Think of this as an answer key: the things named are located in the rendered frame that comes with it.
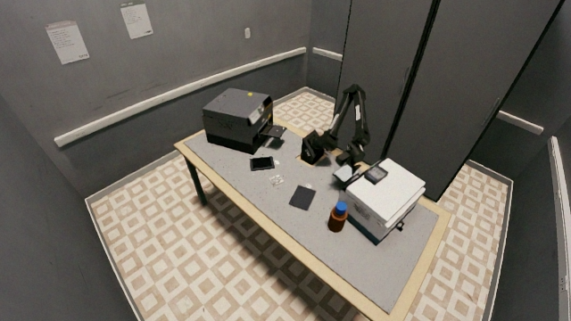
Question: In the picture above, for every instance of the brown bottle with blue cap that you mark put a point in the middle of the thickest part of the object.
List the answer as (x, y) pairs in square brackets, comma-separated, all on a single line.
[(336, 222)]

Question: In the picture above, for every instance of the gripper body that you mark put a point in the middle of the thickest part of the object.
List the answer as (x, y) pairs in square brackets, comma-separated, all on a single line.
[(352, 165)]

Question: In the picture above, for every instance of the white multi-well plate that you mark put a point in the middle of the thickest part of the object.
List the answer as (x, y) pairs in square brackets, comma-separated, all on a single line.
[(345, 173)]

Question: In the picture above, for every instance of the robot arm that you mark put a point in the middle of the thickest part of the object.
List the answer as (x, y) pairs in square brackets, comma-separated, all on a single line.
[(361, 138)]

